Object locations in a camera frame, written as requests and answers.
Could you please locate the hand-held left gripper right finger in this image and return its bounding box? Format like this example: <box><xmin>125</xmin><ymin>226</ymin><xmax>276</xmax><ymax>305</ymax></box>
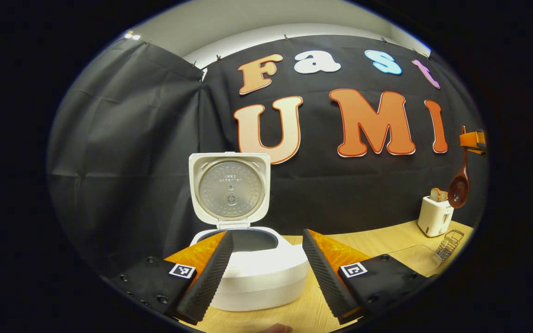
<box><xmin>302</xmin><ymin>228</ymin><xmax>434</xmax><ymax>324</ymax></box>

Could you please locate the clear plastic container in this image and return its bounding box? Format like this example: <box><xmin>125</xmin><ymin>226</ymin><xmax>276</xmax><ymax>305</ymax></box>
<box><xmin>386</xmin><ymin>244</ymin><xmax>444</xmax><ymax>278</ymax></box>

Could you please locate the metal wire chopstick holder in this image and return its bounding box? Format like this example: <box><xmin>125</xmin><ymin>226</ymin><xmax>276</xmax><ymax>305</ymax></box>
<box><xmin>434</xmin><ymin>229</ymin><xmax>465</xmax><ymax>261</ymax></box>

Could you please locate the white rice cooker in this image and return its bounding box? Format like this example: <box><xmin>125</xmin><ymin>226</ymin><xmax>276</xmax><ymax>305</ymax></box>
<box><xmin>188</xmin><ymin>152</ymin><xmax>310</xmax><ymax>312</ymax></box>

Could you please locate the white toaster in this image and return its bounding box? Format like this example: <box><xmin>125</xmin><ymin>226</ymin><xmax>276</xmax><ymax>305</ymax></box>
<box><xmin>417</xmin><ymin>195</ymin><xmax>454</xmax><ymax>238</ymax></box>

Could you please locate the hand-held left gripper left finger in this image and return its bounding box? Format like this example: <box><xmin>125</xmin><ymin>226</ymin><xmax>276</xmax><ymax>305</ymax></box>
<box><xmin>111</xmin><ymin>230</ymin><xmax>235</xmax><ymax>326</ymax></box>

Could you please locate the black backdrop cloth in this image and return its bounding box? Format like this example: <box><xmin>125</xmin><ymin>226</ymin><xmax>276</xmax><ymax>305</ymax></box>
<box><xmin>47</xmin><ymin>35</ymin><xmax>489</xmax><ymax>278</ymax></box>

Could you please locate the brown wooden spoon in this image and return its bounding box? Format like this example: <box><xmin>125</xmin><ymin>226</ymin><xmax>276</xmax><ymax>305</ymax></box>
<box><xmin>447</xmin><ymin>126</ymin><xmax>471</xmax><ymax>209</ymax></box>

